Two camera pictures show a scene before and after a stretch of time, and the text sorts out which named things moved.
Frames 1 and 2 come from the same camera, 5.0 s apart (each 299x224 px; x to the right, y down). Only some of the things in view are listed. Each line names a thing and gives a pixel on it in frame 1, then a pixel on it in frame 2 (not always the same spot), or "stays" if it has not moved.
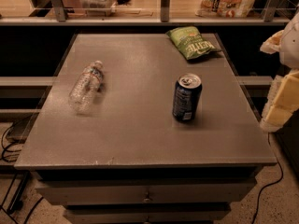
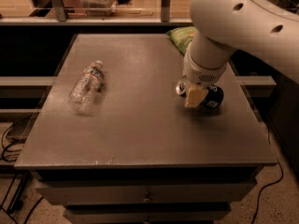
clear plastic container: [99, 0] stays
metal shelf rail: [62, 19] stays
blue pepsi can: [187, 94] to [213, 98]
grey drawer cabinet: [133, 133] stays
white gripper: [291, 49] to [199, 73]
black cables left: [10, 156] stays
